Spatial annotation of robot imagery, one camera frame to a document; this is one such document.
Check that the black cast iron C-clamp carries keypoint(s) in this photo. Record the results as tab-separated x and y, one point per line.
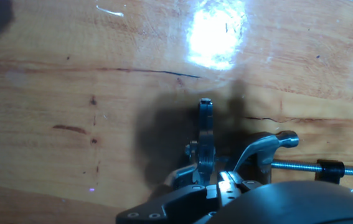
297	166

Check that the round metal lever mechanism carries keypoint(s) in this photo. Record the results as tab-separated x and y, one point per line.
205	140

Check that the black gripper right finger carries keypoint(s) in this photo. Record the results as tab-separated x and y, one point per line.
229	189

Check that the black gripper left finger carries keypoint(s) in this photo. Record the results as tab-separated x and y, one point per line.
179	203

